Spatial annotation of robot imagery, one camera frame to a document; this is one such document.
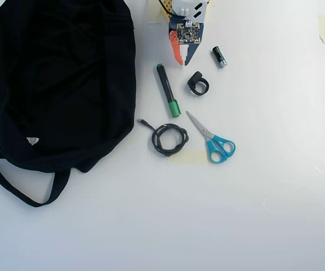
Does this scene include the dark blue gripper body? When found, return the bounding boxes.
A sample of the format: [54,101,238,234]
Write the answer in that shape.
[168,15,207,46]

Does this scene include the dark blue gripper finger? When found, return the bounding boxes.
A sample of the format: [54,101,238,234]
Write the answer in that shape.
[184,42,205,66]

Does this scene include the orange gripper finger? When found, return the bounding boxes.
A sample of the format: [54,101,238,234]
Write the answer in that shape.
[168,29,186,67]

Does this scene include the black fabric bag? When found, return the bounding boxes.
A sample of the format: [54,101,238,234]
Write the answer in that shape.
[0,0,137,208]

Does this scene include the small black flashlight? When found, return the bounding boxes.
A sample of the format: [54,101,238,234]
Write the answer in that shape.
[211,46,228,69]

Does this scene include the black marker green cap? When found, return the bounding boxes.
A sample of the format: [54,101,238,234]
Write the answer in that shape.
[153,63,182,119]

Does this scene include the wide masking tape patch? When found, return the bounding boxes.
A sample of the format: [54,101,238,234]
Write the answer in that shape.
[166,149,208,165]

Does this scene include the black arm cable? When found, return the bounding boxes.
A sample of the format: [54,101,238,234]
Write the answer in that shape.
[158,0,180,18]

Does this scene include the camera circuit board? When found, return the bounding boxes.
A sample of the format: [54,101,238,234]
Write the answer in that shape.
[175,22,202,46]

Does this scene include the blue handled scissors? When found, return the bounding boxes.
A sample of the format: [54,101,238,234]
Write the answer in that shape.
[185,111,236,164]

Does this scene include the coiled black cable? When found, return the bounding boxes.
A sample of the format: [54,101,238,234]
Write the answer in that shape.
[138,118,190,158]

